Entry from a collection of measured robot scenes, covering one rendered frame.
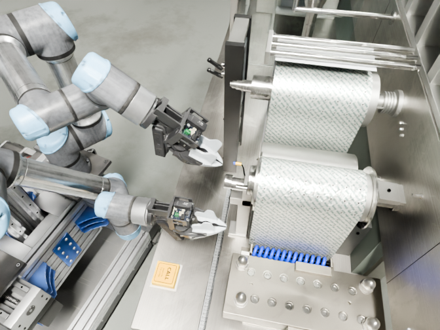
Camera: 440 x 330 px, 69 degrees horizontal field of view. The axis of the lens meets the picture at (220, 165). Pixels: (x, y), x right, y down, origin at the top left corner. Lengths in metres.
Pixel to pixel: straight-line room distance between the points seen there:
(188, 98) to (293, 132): 2.09
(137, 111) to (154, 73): 2.61
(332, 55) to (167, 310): 0.83
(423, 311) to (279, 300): 0.33
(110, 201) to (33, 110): 0.32
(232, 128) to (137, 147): 1.61
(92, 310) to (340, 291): 1.24
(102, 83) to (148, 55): 2.88
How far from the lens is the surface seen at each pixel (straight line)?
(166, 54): 3.49
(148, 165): 2.45
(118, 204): 0.91
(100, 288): 1.84
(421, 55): 0.92
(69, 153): 1.33
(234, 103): 0.98
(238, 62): 0.89
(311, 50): 0.86
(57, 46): 1.09
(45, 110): 0.74
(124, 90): 0.65
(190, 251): 1.08
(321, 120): 0.87
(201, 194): 1.18
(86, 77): 0.65
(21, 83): 0.83
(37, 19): 1.07
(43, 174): 0.95
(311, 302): 0.92
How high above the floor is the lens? 1.89
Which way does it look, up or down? 52 degrees down
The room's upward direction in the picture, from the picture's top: straight up
